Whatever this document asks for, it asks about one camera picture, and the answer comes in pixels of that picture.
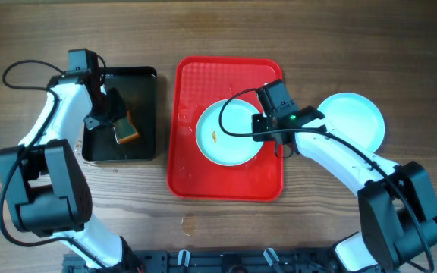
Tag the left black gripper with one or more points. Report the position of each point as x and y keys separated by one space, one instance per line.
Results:
x=117 y=112

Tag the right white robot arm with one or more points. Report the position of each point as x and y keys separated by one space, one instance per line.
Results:
x=397 y=203

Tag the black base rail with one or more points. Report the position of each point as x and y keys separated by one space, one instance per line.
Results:
x=300 y=260

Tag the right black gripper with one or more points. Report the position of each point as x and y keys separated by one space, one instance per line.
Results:
x=258 y=120

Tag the red plastic tray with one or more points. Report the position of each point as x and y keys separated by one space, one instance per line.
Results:
x=201 y=81

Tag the light blue plate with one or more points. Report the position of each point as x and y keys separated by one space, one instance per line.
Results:
x=221 y=148
x=356 y=117

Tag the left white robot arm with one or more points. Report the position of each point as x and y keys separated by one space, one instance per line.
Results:
x=44 y=196

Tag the orange green sponge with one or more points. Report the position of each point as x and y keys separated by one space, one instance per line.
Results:
x=125 y=130

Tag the black water basin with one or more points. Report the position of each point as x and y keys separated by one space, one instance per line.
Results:
x=138 y=88

